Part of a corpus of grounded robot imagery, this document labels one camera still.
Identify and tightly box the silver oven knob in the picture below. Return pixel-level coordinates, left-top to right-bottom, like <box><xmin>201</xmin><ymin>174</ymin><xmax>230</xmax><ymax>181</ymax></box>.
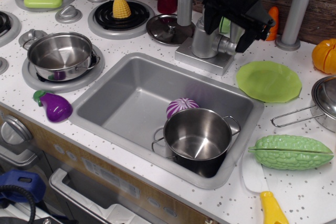
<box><xmin>1</xmin><ymin>115</ymin><xmax>33</xmax><ymax>154</ymax></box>

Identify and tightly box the grey vertical post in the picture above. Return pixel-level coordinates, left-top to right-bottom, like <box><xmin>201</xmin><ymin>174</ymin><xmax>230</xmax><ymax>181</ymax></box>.
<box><xmin>275</xmin><ymin>0</ymin><xmax>309</xmax><ymax>51</ymax></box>

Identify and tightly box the grey front burner ring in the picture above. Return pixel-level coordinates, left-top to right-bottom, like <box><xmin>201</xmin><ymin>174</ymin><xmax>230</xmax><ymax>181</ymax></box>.
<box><xmin>22</xmin><ymin>43</ymin><xmax>106</xmax><ymax>94</ymax></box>

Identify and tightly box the steel saucepan with handle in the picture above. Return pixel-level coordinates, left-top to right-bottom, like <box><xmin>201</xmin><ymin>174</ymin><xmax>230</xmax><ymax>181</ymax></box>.
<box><xmin>271</xmin><ymin>75</ymin><xmax>335</xmax><ymax>133</ymax></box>

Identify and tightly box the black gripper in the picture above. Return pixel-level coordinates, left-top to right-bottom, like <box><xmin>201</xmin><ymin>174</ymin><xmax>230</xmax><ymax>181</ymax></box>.
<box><xmin>203</xmin><ymin>0</ymin><xmax>275</xmax><ymax>52</ymax></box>

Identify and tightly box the orange toy pumpkin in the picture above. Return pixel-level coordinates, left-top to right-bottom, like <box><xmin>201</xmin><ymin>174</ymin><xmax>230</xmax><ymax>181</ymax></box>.
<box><xmin>312</xmin><ymin>38</ymin><xmax>335</xmax><ymax>74</ymax></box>

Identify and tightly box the silver faucet lever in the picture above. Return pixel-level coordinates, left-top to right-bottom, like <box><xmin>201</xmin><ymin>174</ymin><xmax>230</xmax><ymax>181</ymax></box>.
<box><xmin>212</xmin><ymin>23</ymin><xmax>245</xmax><ymax>56</ymax></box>

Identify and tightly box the grey sink basin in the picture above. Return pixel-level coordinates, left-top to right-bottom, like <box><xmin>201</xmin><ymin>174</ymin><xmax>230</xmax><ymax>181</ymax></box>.
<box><xmin>70</xmin><ymin>52</ymin><xmax>264</xmax><ymax>189</ymax></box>

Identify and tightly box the yellow handled toy knife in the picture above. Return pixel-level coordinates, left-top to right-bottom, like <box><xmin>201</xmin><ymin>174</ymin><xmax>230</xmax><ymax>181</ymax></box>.
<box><xmin>241</xmin><ymin>152</ymin><xmax>289</xmax><ymax>223</ymax></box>

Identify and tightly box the orange toy carrot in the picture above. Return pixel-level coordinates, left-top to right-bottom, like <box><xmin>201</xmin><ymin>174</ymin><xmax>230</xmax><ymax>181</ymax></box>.
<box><xmin>266</xmin><ymin>6</ymin><xmax>279</xmax><ymax>41</ymax></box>

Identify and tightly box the green plastic plate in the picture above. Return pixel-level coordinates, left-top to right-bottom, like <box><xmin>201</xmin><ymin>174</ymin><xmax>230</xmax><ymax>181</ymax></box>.
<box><xmin>236</xmin><ymin>61</ymin><xmax>302</xmax><ymax>103</ymax></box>

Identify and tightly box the black coil burner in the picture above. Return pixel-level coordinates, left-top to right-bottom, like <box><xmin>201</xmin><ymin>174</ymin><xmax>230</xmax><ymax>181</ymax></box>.
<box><xmin>88</xmin><ymin>0</ymin><xmax>154</xmax><ymax>40</ymax></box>

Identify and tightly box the silver toy faucet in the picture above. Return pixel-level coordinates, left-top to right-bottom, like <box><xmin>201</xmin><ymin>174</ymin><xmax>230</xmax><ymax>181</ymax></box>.
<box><xmin>174</xmin><ymin>0</ymin><xmax>245</xmax><ymax>77</ymax></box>

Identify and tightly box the green toy cabbage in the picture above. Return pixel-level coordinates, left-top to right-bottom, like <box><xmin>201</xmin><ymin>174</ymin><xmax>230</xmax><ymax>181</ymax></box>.
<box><xmin>219</xmin><ymin>17</ymin><xmax>231</xmax><ymax>34</ymax></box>

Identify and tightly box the steel pot lid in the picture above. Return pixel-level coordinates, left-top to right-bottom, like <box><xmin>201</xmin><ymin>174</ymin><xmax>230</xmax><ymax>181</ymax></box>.
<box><xmin>146</xmin><ymin>14</ymin><xmax>195</xmax><ymax>46</ymax></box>

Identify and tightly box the green toy bitter gourd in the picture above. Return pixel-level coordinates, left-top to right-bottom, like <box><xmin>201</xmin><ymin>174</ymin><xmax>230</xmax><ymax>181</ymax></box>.
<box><xmin>248</xmin><ymin>135</ymin><xmax>334</xmax><ymax>170</ymax></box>

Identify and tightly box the grey oven door handle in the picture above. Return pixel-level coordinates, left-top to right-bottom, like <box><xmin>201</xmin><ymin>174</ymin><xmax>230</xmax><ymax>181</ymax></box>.
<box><xmin>1</xmin><ymin>146</ymin><xmax>42</xmax><ymax>172</ymax></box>

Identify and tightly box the red toy pepper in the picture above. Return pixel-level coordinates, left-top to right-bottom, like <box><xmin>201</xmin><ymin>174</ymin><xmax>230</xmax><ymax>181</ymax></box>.
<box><xmin>157</xmin><ymin>0</ymin><xmax>177</xmax><ymax>14</ymax></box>

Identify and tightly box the steel pot in sink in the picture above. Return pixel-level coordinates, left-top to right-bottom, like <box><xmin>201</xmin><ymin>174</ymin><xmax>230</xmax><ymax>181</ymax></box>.
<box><xmin>151</xmin><ymin>108</ymin><xmax>241</xmax><ymax>178</ymax></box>

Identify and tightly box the left edge burner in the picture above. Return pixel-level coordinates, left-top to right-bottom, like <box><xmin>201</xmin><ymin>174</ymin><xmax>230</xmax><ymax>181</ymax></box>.
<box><xmin>0</xmin><ymin>11</ymin><xmax>22</xmax><ymax>47</ymax></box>

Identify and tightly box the yellow toy corn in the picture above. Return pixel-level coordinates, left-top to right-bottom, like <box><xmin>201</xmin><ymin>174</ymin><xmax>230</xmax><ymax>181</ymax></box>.
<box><xmin>112</xmin><ymin>0</ymin><xmax>131</xmax><ymax>19</ymax></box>

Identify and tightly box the purple toy eggplant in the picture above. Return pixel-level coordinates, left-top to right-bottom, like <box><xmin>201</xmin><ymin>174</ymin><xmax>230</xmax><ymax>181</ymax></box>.
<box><xmin>33</xmin><ymin>90</ymin><xmax>73</xmax><ymax>123</ymax></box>

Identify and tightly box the purple white toy onion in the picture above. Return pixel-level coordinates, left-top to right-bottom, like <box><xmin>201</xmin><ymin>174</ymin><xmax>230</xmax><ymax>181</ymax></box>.
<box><xmin>166</xmin><ymin>98</ymin><xmax>200</xmax><ymax>119</ymax></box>

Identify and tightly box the steel pot on burner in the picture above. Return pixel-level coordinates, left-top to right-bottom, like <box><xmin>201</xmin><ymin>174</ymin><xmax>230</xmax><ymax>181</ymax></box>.
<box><xmin>24</xmin><ymin>32</ymin><xmax>101</xmax><ymax>82</ymax></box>

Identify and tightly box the blue clamp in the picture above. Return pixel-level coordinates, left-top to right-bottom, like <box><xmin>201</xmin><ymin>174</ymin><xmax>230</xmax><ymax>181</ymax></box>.
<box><xmin>1</xmin><ymin>169</ymin><xmax>46</xmax><ymax>209</ymax></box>

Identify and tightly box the black cable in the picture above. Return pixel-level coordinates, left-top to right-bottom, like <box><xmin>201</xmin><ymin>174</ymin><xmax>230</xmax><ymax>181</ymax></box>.
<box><xmin>0</xmin><ymin>185</ymin><xmax>36</xmax><ymax>224</ymax></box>

